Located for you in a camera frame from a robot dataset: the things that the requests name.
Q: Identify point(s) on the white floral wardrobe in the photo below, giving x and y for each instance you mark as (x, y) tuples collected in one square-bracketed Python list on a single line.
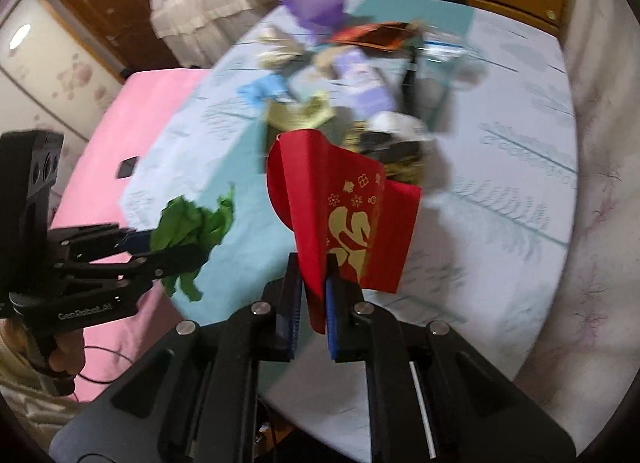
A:
[(50, 73)]

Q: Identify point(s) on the purple plastic bag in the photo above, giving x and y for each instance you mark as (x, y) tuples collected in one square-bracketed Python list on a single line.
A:
[(315, 8)]

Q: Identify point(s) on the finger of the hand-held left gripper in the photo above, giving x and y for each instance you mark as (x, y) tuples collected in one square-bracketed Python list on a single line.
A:
[(165, 263), (95, 238)]

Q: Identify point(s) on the person's left hand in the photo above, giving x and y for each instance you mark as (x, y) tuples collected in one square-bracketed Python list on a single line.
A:
[(62, 350)]

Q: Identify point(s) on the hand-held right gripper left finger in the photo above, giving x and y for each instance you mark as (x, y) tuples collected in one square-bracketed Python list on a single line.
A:
[(295, 303)]

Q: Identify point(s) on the blue plastic wrapper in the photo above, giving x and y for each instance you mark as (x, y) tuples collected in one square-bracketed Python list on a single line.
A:
[(260, 88)]

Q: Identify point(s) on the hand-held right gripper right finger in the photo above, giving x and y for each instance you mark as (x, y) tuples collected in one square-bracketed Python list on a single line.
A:
[(334, 328)]

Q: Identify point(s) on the dark olive wrapper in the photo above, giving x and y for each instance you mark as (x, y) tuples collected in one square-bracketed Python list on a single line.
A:
[(390, 158)]

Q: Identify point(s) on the person's left forearm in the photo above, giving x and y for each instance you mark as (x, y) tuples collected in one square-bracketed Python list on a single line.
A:
[(25, 393)]

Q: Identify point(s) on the yellow crumpled wrapper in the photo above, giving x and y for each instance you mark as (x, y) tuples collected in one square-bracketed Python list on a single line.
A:
[(295, 115)]

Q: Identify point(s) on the black phone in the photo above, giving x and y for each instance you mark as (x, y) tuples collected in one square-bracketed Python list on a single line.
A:
[(128, 167)]

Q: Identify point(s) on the orange snack packet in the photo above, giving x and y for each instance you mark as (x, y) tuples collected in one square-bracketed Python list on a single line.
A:
[(375, 35)]

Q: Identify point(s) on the white floral curtain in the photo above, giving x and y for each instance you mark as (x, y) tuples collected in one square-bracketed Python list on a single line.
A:
[(600, 143)]

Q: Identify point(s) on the beige crumpled paper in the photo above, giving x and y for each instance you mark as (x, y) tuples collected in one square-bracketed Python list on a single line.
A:
[(280, 50)]

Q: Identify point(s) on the clear plastic bag white label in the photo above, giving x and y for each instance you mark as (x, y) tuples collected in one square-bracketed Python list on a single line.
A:
[(445, 50)]

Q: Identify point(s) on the white crumpled paper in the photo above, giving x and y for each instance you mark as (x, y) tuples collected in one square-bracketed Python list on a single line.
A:
[(400, 124)]

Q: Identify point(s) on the pink blanket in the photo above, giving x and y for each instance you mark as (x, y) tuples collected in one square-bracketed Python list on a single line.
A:
[(145, 108)]

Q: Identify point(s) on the brown wooden door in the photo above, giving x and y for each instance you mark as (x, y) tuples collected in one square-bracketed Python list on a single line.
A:
[(110, 8)]

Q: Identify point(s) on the purple and white box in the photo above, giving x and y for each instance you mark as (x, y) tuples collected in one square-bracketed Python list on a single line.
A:
[(362, 78)]

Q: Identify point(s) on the red envelope with gold print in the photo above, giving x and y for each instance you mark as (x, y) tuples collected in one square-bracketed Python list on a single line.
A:
[(345, 193)]

